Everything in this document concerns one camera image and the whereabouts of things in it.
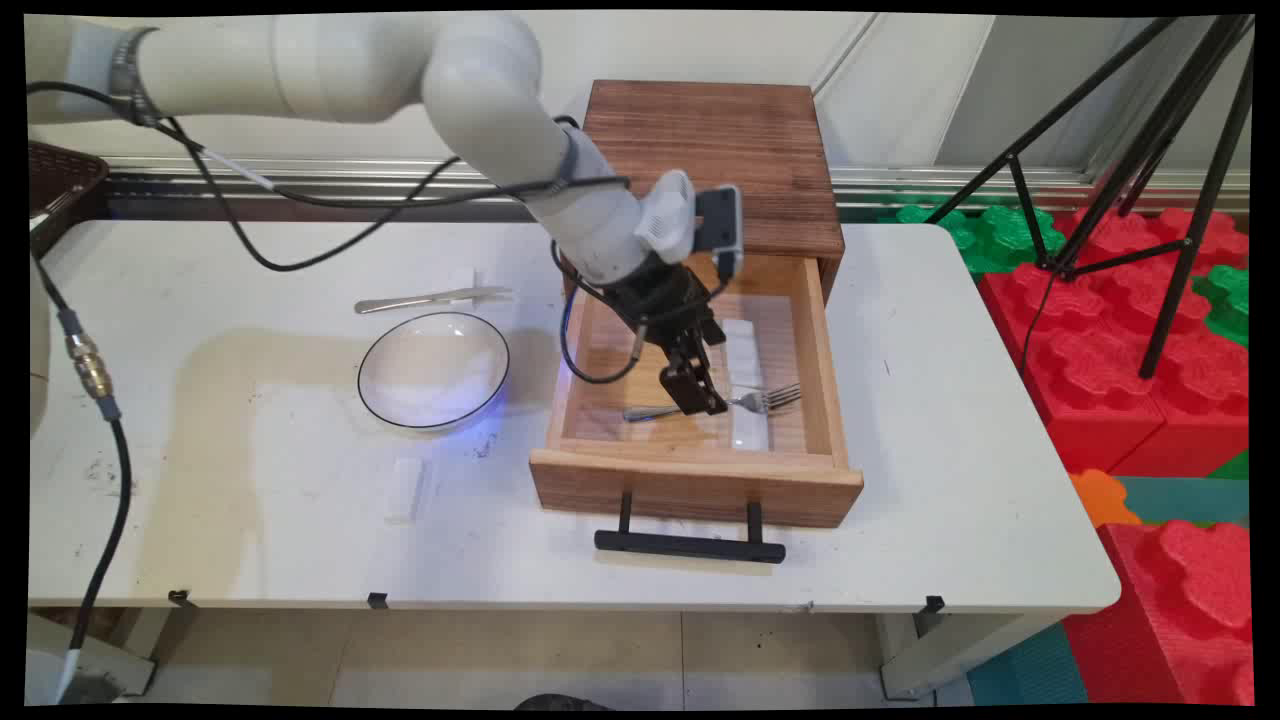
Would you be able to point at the silver serrated table knife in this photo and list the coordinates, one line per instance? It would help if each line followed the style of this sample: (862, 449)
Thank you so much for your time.
(420, 299)

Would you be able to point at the dark wooden drawer cabinet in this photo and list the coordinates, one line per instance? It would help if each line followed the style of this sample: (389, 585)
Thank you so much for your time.
(720, 150)

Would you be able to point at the teal foam mat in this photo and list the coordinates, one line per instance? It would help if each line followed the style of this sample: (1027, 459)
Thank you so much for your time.
(1030, 670)
(1190, 500)

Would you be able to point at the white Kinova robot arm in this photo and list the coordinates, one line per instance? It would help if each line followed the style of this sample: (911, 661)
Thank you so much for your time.
(330, 65)

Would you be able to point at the silver metal fork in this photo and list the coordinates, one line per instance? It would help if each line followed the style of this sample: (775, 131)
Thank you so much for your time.
(770, 399)

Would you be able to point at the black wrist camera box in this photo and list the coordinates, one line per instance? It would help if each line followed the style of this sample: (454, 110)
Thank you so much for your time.
(718, 220)

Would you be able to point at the green foam block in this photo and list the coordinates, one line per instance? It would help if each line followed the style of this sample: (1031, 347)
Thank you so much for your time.
(1228, 300)
(990, 235)

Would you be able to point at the large red foam block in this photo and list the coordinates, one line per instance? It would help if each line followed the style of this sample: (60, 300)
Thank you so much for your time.
(1180, 600)
(1100, 340)

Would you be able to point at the silver aluminium window rail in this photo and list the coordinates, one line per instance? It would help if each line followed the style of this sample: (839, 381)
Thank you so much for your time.
(900, 185)

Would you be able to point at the orange foam piece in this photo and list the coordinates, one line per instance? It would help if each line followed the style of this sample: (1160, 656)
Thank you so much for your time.
(1100, 497)

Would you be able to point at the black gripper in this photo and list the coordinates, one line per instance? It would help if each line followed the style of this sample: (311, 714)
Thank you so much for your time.
(665, 300)

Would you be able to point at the light wooden drawer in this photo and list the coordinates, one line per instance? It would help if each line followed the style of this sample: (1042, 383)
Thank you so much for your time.
(690, 490)

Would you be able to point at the white table leg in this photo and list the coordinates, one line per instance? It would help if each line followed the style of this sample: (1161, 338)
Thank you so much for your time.
(950, 650)
(120, 650)

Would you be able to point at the brown wicker basket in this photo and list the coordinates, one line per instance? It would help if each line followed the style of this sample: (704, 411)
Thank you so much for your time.
(60, 180)

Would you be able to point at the black tripod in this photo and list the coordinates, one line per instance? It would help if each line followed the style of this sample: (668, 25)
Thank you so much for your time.
(1190, 150)

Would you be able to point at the white bowl with dark rim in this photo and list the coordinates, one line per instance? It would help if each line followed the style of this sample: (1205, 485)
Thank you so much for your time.
(435, 370)

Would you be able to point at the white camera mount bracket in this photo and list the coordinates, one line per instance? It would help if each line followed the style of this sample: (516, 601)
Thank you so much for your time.
(665, 215)

